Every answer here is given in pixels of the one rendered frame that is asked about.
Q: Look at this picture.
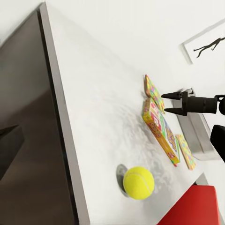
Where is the jigsaw puzzle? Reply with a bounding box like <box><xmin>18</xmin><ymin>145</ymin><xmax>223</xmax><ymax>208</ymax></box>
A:
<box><xmin>145</xmin><ymin>75</ymin><xmax>165</xmax><ymax>115</ymax></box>
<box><xmin>177</xmin><ymin>135</ymin><xmax>196</xmax><ymax>171</ymax></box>

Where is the board game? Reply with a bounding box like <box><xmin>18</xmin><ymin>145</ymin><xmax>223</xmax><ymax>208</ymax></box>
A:
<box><xmin>142</xmin><ymin>97</ymin><xmax>180</xmax><ymax>167</ymax></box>

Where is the tennis ball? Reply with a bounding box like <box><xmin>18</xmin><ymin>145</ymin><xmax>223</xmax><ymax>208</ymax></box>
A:
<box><xmin>123</xmin><ymin>166</ymin><xmax>154</xmax><ymax>200</ymax></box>

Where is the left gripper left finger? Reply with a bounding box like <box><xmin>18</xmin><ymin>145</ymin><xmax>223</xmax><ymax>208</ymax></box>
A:
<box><xmin>0</xmin><ymin>125</ymin><xmax>24</xmax><ymax>180</ymax></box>

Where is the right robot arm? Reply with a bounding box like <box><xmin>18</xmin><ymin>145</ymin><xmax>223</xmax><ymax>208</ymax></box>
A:
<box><xmin>161</xmin><ymin>88</ymin><xmax>225</xmax><ymax>116</ymax></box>

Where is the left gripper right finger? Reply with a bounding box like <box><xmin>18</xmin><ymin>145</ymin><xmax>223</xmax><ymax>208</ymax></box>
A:
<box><xmin>210</xmin><ymin>125</ymin><xmax>225</xmax><ymax>162</ymax></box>

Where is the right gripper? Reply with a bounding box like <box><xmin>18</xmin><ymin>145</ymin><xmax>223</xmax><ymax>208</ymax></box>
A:
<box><xmin>161</xmin><ymin>91</ymin><xmax>205</xmax><ymax>116</ymax></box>

